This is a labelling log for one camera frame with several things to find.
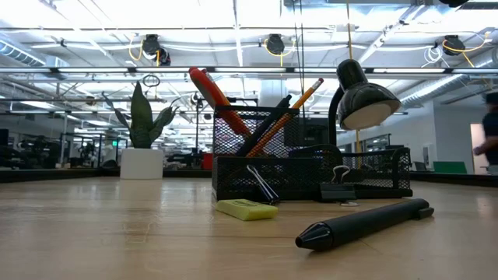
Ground black pen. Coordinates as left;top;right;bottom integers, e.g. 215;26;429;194
235;94;293;157
294;198;435;252

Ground black binder clip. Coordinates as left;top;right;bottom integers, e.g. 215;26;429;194
319;165;359;206
246;164;281;206

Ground red handled scissors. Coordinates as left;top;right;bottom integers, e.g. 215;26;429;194
188;65;253;138

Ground black mesh desk organizer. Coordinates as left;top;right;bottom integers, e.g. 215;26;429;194
212;105;413;202

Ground black monitor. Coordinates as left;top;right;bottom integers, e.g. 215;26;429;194
283;117;331;148

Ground green plant in white pot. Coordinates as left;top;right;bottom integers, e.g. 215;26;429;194
103;81;180;180

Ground black desk lamp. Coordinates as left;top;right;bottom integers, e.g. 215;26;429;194
287;58;402;170

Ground green board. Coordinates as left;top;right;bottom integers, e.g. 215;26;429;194
433;160;468;175

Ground person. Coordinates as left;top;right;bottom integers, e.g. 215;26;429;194
472;91;498;176

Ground black ceiling cord reel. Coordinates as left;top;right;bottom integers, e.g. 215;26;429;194
441;34;467;58
263;33;287;57
140;33;172;67

